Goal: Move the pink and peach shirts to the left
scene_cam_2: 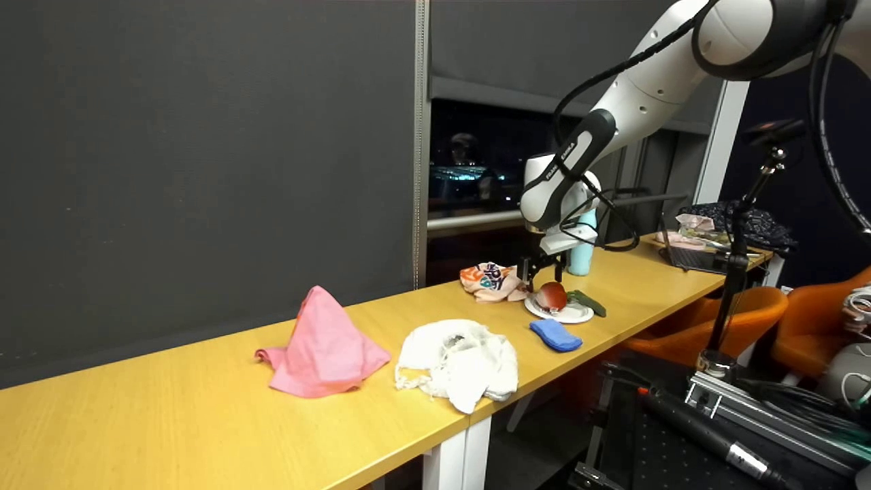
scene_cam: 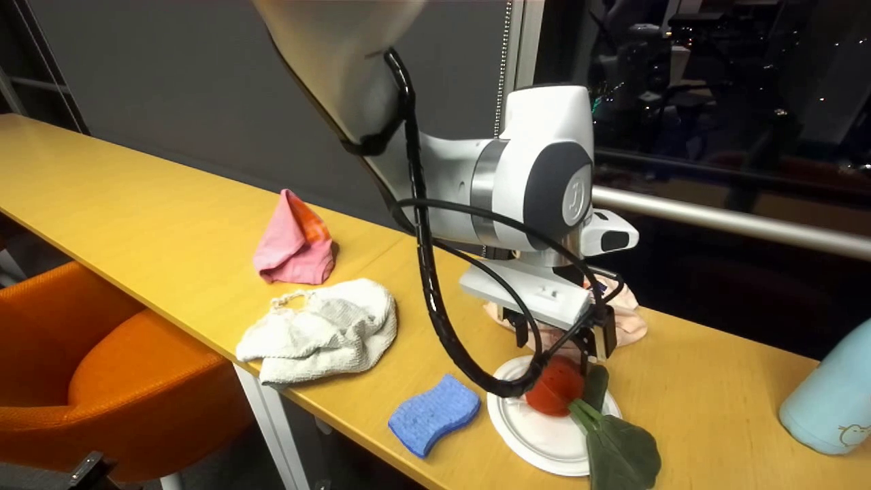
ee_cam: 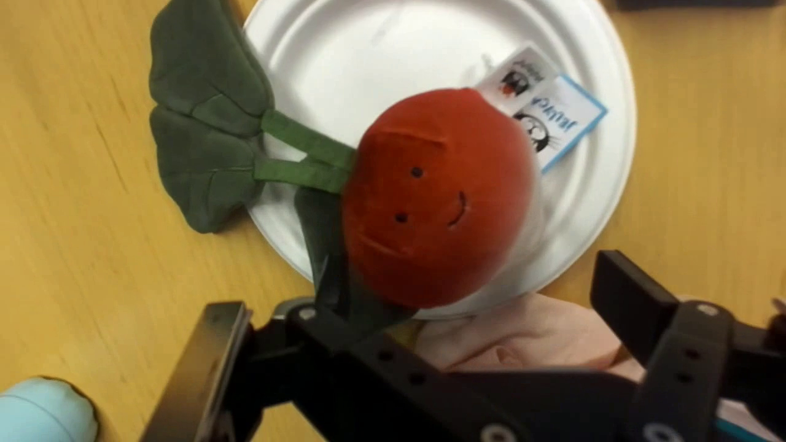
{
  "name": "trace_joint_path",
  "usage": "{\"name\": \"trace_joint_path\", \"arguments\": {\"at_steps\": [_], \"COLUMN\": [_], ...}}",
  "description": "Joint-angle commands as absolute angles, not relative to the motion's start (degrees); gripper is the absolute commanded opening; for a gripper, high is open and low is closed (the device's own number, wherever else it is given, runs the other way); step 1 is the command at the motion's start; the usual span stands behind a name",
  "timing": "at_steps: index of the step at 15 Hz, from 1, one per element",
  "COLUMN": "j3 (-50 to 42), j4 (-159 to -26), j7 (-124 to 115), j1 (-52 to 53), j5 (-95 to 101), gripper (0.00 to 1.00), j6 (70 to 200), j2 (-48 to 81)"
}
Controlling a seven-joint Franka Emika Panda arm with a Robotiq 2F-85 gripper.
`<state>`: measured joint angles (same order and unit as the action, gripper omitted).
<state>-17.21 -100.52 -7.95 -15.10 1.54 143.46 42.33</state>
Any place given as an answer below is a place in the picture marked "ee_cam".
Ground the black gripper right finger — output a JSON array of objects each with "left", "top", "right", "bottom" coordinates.
[{"left": 589, "top": 248, "right": 786, "bottom": 442}]

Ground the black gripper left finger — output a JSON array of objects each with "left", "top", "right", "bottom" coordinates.
[{"left": 141, "top": 257, "right": 526, "bottom": 442}]

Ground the red plush radish toy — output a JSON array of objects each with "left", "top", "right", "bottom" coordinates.
[{"left": 148, "top": 0, "right": 542, "bottom": 329}]

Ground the white blue paper tag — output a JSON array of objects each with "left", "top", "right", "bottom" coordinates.
[{"left": 473, "top": 45, "right": 611, "bottom": 175}]

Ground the white paper plate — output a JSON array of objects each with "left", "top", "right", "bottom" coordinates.
[{"left": 243, "top": 0, "right": 638, "bottom": 318}]

